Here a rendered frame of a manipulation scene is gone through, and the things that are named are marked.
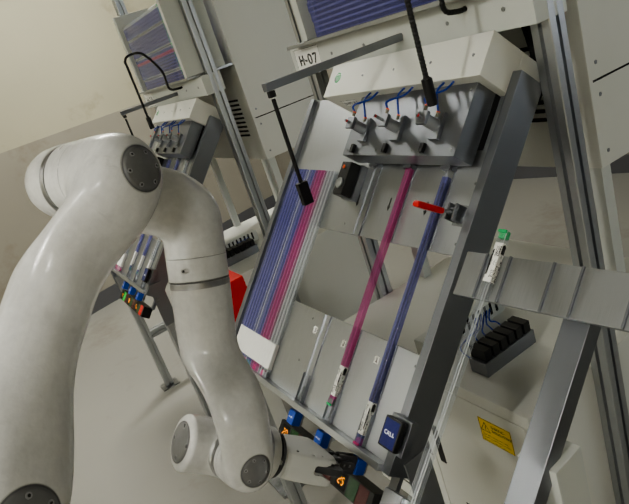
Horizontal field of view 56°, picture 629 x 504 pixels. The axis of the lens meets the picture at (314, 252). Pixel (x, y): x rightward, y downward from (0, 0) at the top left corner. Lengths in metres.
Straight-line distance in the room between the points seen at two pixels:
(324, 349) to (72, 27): 3.99
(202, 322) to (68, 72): 4.06
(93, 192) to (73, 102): 4.10
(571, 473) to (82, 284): 0.66
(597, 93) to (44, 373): 1.03
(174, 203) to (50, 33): 4.05
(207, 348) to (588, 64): 0.84
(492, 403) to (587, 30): 0.73
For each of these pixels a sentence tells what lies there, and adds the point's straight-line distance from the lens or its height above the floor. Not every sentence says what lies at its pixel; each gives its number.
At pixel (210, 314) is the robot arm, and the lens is 0.88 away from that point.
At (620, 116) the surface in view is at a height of 1.08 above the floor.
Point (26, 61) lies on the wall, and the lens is 4.75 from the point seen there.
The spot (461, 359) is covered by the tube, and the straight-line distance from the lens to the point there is 0.88.
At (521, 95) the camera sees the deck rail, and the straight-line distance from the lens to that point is 1.10.
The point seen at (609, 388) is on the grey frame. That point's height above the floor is 0.58.
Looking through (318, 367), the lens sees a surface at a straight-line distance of 1.26.
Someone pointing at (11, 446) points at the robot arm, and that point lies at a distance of 0.70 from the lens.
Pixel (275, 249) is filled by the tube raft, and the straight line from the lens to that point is 1.52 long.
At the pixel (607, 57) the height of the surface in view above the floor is 1.20.
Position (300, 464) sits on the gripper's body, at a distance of 1.01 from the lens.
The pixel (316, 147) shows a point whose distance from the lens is 1.54.
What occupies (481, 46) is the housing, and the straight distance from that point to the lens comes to 1.09.
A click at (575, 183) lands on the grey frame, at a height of 1.03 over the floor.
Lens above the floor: 1.41
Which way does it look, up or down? 20 degrees down
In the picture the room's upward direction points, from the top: 19 degrees counter-clockwise
